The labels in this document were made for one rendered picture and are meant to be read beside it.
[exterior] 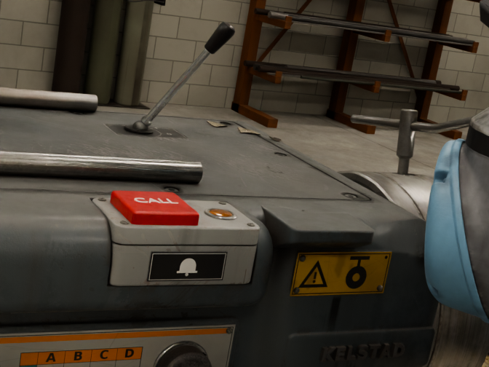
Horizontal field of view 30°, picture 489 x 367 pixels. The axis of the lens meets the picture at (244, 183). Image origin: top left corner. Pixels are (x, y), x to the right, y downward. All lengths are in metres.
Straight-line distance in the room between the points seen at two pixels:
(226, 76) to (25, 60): 1.91
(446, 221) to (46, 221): 0.32
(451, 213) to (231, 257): 0.25
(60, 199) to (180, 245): 0.11
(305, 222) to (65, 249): 0.23
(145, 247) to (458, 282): 0.27
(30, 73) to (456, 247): 7.40
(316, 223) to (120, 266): 0.20
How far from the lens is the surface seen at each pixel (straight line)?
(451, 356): 1.14
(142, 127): 1.10
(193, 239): 0.77
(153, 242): 0.76
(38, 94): 1.14
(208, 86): 8.56
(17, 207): 0.76
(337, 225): 0.85
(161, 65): 8.32
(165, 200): 0.79
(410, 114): 1.22
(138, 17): 7.86
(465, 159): 0.63
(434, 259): 0.61
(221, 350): 0.88
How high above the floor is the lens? 1.49
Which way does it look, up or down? 14 degrees down
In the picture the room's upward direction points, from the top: 10 degrees clockwise
